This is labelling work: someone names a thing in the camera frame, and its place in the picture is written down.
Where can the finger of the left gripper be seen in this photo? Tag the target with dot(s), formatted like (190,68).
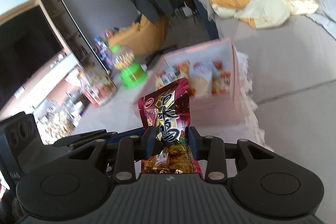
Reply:
(66,141)
(116,137)

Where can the yellow red cartoon snack bag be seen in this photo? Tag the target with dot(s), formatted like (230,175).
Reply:
(221,79)

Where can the green gumball dispenser toy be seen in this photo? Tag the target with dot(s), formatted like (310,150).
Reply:
(123,59)

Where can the clear plastic biscuit jar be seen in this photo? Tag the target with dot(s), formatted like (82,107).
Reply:
(96,85)

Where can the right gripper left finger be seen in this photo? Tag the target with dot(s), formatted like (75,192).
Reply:
(131,149)

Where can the dark red snack bag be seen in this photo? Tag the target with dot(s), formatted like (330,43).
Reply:
(168,111)

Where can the white rice cracker packet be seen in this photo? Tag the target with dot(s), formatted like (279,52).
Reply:
(200,79)

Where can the glass jar of peanuts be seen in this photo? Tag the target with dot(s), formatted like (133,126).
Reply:
(53,121)

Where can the yellow panda snack bag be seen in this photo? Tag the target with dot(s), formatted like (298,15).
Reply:
(171,74)

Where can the orange bean bag chair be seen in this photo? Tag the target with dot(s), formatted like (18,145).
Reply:
(142,37)

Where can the pink gift box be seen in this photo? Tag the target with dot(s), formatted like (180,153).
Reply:
(215,98)

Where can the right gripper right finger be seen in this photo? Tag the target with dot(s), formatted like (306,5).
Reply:
(210,149)

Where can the black television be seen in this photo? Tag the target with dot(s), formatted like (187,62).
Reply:
(27,43)

